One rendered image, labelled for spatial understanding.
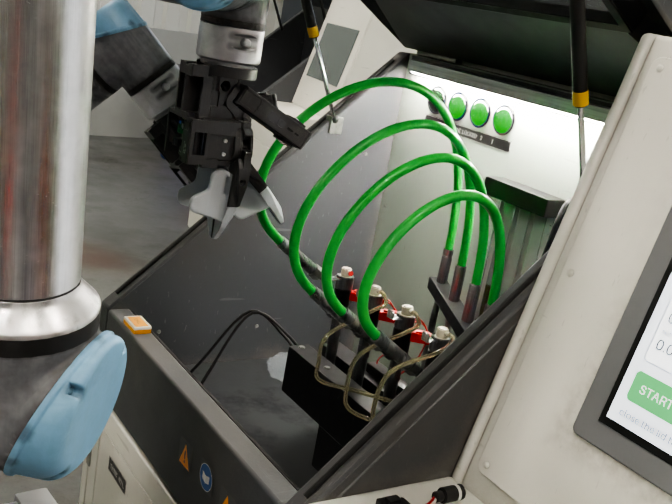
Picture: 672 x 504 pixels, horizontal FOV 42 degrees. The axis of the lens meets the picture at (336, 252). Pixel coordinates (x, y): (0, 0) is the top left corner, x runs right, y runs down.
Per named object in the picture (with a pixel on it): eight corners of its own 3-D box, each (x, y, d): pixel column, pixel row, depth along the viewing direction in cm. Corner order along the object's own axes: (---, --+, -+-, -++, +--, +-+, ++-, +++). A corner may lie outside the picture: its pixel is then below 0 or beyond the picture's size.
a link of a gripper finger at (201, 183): (168, 229, 109) (177, 156, 106) (212, 230, 112) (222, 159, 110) (178, 237, 106) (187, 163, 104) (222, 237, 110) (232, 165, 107)
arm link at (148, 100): (169, 66, 122) (182, 60, 115) (190, 93, 123) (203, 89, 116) (127, 98, 120) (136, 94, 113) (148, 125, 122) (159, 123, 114)
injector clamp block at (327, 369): (274, 428, 147) (288, 344, 142) (324, 421, 152) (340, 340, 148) (392, 547, 120) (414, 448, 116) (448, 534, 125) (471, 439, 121)
